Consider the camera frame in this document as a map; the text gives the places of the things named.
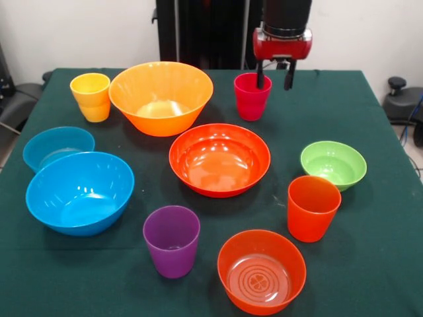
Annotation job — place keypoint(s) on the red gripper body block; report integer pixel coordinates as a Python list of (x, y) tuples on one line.
[(281, 48)]

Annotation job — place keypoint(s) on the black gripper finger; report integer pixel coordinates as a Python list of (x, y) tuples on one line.
[(261, 76), (289, 76)]

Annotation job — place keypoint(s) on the orange-red plastic cup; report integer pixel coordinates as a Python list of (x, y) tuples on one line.
[(310, 221)]

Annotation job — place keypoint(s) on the magenta-red plastic cup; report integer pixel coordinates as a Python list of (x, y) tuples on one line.
[(249, 105)]

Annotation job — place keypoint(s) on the wide orange-red shallow bowl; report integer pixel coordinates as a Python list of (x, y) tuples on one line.
[(219, 162)]

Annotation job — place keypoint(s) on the green plastic bowl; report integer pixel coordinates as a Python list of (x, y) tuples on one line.
[(333, 165)]

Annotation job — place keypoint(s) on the large orange plastic bowl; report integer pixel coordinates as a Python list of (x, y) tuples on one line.
[(161, 99)]

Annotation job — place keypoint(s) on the black rounded floor base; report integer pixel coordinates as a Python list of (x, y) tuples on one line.
[(401, 102), (20, 99)]

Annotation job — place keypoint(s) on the yellow plastic cup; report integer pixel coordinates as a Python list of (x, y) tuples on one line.
[(92, 102)]

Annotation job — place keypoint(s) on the small orange-red ringed bowl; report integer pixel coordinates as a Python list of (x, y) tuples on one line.
[(261, 251)]

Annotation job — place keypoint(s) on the dark green table cloth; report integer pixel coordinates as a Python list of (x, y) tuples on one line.
[(363, 247)]

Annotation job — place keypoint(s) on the purple plastic cup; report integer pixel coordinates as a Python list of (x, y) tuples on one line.
[(172, 251)]

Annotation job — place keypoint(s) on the large blue plastic bowl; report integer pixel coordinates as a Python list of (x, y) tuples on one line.
[(79, 195)]

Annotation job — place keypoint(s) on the small blue plastic bowl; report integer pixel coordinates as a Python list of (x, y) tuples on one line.
[(43, 145)]

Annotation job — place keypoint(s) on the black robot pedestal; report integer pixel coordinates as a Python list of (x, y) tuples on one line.
[(205, 33)]

